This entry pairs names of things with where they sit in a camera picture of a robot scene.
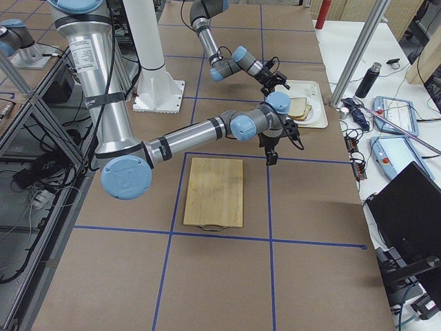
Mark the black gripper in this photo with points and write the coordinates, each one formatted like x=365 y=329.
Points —
x=267 y=141
x=268 y=82

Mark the brown bread slice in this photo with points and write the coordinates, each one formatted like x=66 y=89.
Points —
x=297 y=107

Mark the white round plate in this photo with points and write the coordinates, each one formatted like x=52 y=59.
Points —
x=314 y=115

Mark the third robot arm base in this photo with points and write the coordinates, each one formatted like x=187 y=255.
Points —
x=19 y=46

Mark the bread slice under egg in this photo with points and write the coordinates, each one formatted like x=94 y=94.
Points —
x=305 y=114

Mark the cream bear tray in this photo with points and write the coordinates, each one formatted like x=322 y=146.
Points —
x=309 y=89

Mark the wooden cutting board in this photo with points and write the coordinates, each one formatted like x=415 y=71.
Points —
x=215 y=194

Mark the small metal cup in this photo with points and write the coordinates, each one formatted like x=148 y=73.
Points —
x=343 y=113

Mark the red bottle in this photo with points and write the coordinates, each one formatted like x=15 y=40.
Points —
x=322 y=15

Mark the black water bottle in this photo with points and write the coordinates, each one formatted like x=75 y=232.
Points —
x=368 y=80

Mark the lower blue teach pendant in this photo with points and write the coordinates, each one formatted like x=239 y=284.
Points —
x=395 y=153

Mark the blue teach pendant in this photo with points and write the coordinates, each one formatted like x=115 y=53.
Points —
x=398 y=111
x=395 y=153

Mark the upper blue teach pendant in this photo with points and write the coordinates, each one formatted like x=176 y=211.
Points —
x=398 y=111

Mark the black laptop screen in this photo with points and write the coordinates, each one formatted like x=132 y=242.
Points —
x=407 y=212

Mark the black monitor stand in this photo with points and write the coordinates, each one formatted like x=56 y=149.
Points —
x=397 y=275

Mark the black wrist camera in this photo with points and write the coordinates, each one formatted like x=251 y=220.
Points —
x=292 y=129

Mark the aluminium frame post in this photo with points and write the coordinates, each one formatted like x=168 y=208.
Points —
x=368 y=29

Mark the white pedestal column base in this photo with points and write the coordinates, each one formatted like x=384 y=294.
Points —
x=157 y=91

